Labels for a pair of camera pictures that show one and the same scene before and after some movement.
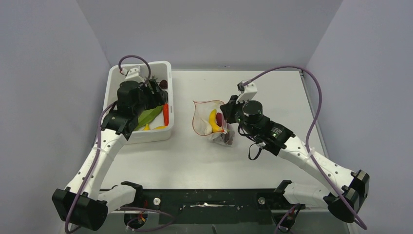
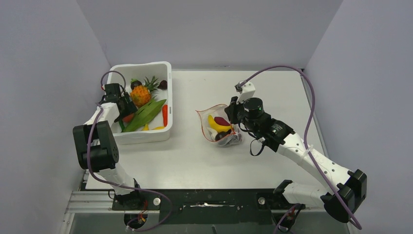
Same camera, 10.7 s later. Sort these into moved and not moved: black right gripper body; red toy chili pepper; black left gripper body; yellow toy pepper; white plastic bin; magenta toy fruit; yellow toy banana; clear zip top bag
Moved: yellow toy banana; magenta toy fruit; black left gripper body; clear zip top bag
Not moved: black right gripper body; red toy chili pepper; yellow toy pepper; white plastic bin
